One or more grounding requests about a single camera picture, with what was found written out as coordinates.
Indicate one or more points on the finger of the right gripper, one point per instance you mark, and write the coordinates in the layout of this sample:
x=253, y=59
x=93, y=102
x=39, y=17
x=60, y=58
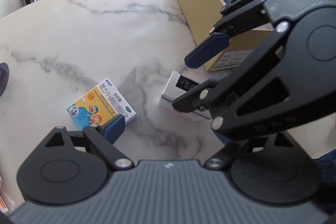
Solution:
x=287, y=81
x=238, y=17

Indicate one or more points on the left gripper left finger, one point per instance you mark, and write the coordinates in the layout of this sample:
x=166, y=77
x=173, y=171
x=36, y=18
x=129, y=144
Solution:
x=67, y=167

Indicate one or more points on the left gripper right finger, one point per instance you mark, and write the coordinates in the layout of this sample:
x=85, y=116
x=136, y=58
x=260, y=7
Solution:
x=272, y=169

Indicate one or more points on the yellow orange cartoon box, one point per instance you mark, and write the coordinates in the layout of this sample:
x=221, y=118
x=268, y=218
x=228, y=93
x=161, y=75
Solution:
x=99, y=105

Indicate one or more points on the tan cardboard shoe box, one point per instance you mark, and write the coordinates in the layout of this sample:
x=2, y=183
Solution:
x=201, y=16

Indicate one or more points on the orange white tissue pack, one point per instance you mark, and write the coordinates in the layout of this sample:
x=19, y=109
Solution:
x=7, y=204

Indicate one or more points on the black metal phone stand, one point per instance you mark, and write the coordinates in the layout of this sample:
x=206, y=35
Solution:
x=4, y=77

